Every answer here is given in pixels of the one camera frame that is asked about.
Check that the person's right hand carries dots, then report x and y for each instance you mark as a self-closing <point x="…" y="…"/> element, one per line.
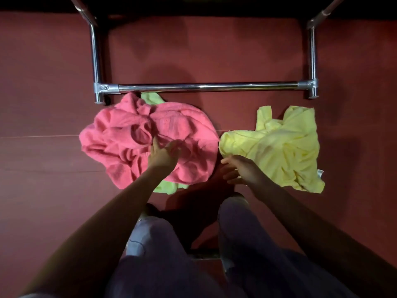
<point x="245" y="172"/>

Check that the person's left hand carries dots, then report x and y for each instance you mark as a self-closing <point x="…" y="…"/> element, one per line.
<point x="162" y="161"/>

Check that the light green towel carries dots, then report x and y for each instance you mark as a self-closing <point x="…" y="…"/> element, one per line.
<point x="169" y="187"/>

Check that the pale yellow towel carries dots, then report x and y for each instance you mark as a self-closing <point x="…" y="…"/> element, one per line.
<point x="285" y="145"/>

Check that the pink towel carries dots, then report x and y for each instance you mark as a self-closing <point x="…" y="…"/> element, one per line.
<point x="124" y="130"/>

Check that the metal towel rack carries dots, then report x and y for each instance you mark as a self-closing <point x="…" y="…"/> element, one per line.
<point x="201" y="87"/>

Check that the person's right forearm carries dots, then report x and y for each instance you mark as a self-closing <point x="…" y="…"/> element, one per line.
<point x="325" y="232"/>

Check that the person's left forearm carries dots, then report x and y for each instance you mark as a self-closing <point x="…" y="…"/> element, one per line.
<point x="99" y="235"/>

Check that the person's right shoe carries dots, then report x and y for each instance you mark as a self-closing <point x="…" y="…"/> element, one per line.
<point x="237" y="197"/>

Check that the person's grey trousers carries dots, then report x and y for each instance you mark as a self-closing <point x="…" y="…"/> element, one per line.
<point x="248" y="245"/>

